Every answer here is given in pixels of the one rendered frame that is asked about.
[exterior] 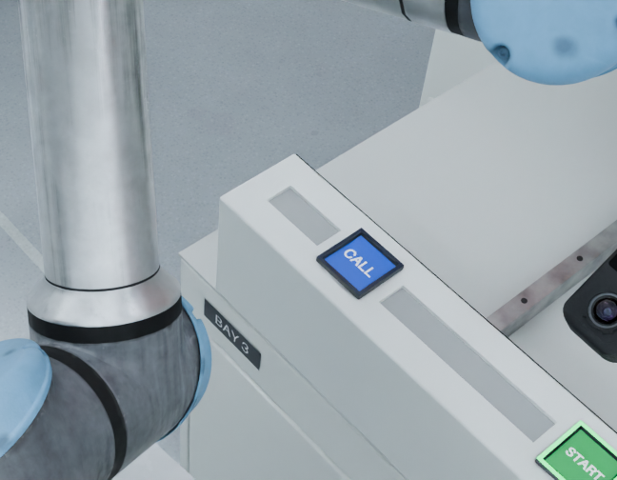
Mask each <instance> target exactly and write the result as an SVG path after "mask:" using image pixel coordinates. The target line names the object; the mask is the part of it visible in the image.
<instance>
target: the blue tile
mask: <svg viewBox="0 0 617 480"><path fill-rule="evenodd" d="M325 260H326V261H327V262H328V263H329V264H330V265H332V266H333V267H334V268H335V269H336V270H337V271H338V272H339V273H340V274H341V275H343V276H344V277H345V278H346V279H347V280H348V281H349V282H350V283H351V284H352V285H353V286H354V287H355V288H356V289H358V290H359V291H360V290H362V289H363V288H365V287H366V286H368V285H369V284H371V283H372V282H374V281H375V280H377V279H378V278H380V277H381V276H382V275H384V274H385V273H387V272H388V271H390V270H392V269H393V268H395V265H394V264H392V263H391V262H390V261H389V260H388V259H387V258H386V256H384V255H383V254H382V253H381V252H380V251H379V250H377V249H376V248H375V247H373V246H372V245H371V243H370V242H368V241H367V240H366V239H365V238H364V237H363V236H359V237H357V238H356V239H354V240H353V241H351V242H350V243H348V244H347V245H345V246H344V247H342V248H341V249H339V250H338V251H336V252H335V253H333V254H332V255H330V256H329V257H327V258H326V259H325Z"/></svg>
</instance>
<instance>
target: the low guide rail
mask: <svg viewBox="0 0 617 480"><path fill-rule="evenodd" d="M616 250H617V220H616V221H615V222H613V223H612V224H611V225H609V226H608V227H607V228H605V229H604V230H602V231H601V232H600V233H598V234H597V235H596V236H594V237H593V238H592V239H590V240H589V241H588V242H586V243H585V244H584V245H583V246H582V247H581V248H579V249H578V250H576V251H575V252H574V253H572V254H571V255H570V256H568V257H567V258H566V259H564V260H563V261H562V262H560V263H559V264H558V265H556V266H555V267H554V268H552V269H551V270H549V271H548V272H547V273H545V274H544V275H543V276H542V277H540V278H539V279H538V280H536V281H535V282H534V283H532V284H531V285H530V286H528V287H527V288H526V289H524V290H523V291H521V292H520V293H519V294H517V295H516V296H515V297H513V298H512V299H511V300H509V301H508V302H507V303H505V304H504V305H503V306H502V307H501V308H500V309H498V310H497V311H495V312H494V313H493V314H491V315H490V316H489V317H487V318H486V319H487V320H488V321H489V322H490V323H491V324H492V325H494V326H495V327H496V328H497V329H498V330H499V331H501V332H502V333H503V334H504V335H505V336H506V337H510V336H511V335H512V334H513V333H514V332H515V331H517V330H518V329H520V328H521V327H522V326H523V325H524V324H526V323H527V322H528V321H529V320H531V319H532V318H533V317H535V316H536V315H537V314H539V313H540V312H541V311H542V310H544V309H545V308H547V307H548V306H549V305H550V304H552V303H553V302H554V301H556V300H557V299H558V298H560V297H561V296H562V295H563V294H565V293H566V292H567V291H569V290H570V289H571V288H573V287H574V286H575V285H577V284H578V283H579V282H580V281H582V280H583V279H584V278H586V277H587V276H588V275H590V274H591V273H592V272H593V271H595V270H596V269H598V268H599V267H600V266H601V265H602V264H603V263H604V262H605V261H606V260H607V259H608V258H609V257H610V255H611V254H612V253H613V252H615V251H616Z"/></svg>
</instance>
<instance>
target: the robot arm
mask: <svg viewBox="0 0 617 480"><path fill-rule="evenodd" d="M342 1H345V2H349V3H351V4H354V5H358V6H361V7H364V8H368V9H371V10H376V11H380V12H382V13H385V14H389V15H392V16H395V17H399V18H402V19H405V20H409V21H411V22H414V23H418V24H421V25H424V26H427V27H431V28H434V29H437V30H442V31H445V32H449V33H455V34H459V35H462V36H464V37H466V38H470V39H473V40H476V41H479V42H482V43H483V44H484V46H485V48H486V49H487V50H488V51H489V52H490V53H491V54H492V55H493V57H494V58H495V59H496V60H497V61H498V62H499V63H500V64H501V65H502V66H503V67H505V68H506V69H507V70H509V71H510V72H512V73H513V74H515V75H517V76H519V77H521V78H523V79H526V80H528V81H531V82H534V83H538V84H543V85H550V86H563V85H570V84H576V83H580V82H584V81H587V80H588V79H591V78H594V77H598V76H601V75H604V74H606V73H609V72H611V71H613V70H616V69H617V0H342ZM17 2H18V11H19V21H20V31H21V41H22V51H23V60H24V70H25V79H26V89H27V99H28V109H29V119H30V137H31V146H32V156H33V166H34V176H35V186H36V195H37V205H38V214H39V225H40V234H41V244H42V253H43V263H44V273H45V274H44V276H43V277H42V278H41V279H40V280H39V281H38V282H37V283H36V284H35V285H34V286H33V288H32V289H31V290H30V291H29V293H28V295H27V310H28V318H29V319H28V321H29V329H30V340H29V339H26V338H13V339H8V340H3V341H0V480H111V479H112V478H113V477H114V476H115V475H117V474H118V473H119V472H120V471H122V470H123V469H124V468H125V467H127V466H128V465H129V464H130V463H131V462H133V461H134V460H135V459H136V458H137V457H139V456H140V455H141V454H142V453H144V452H145V451H146V450H147V449H149V448H150V447H151V446H152V445H153V444H155V443H156V442H158V441H160V440H162V439H164V438H165V437H167V436H169V435H170V434H171V433H173V432H174V431H175V430H176V429H177V428H178V427H180V425H181V424H182V423H183V422H184V421H185V420H186V418H187V417H188V416H189V414H190V413H191V412H192V411H193V410H194V408H195V407H196V406H197V405H198V403H199V402H200V400H201V399H202V397H203V395H204V393H205V391H206V389H207V386H208V384H209V378H210V373H211V361H212V358H211V347H210V341H209V336H208V333H207V330H206V327H205V325H204V323H203V321H202V319H196V317H195V316H194V315H193V313H192V312H193V310H194V307H193V306H192V305H191V304H190V303H189V301H187V300H186V299H185V298H184V297H183V296H182V294H181V287H180V283H179V282H178V280H177V279H176V278H175V277H174V276H173V275H171V274H170V273H169V272H167V271H166V270H164V269H163V268H162V267H161V266H160V265H159V252H158V237H157V222H156V207H155V190H154V175H153V160H152V144H151V129H150V113H149V83H148V68H147V52H146V36H145V21H144V6H143V0H17ZM563 314H564V317H565V320H566V321H567V324H568V326H569V328H570V329H571V330H572V331H573V332H574V333H575V334H576V335H577V336H578V337H579V338H581V339H582V340H583V341H584V342H585V343H586V344H587V345H588V346H589V347H591V348H592V349H593V350H594V351H595V352H596V353H597V354H599V355H600V356H601V357H602V358H603V359H605V360H607V361H608V362H611V363H617V250H616V251H615V252H613V253H612V254H611V255H610V257H609V258H608V259H607V260H606V261H605V262H604V263H603V264H602V265H601V266H600V267H599V268H598V269H597V270H596V271H595V272H594V273H592V274H591V275H590V277H589V278H588V280H587V281H586V282H585V283H584V284H583V285H582V286H581V287H580V288H579V289H578V290H577V291H575V292H574V293H573V294H572V295H571V296H570V297H569V298H568V300H567V301H566V302H565V304H564V307H563Z"/></svg>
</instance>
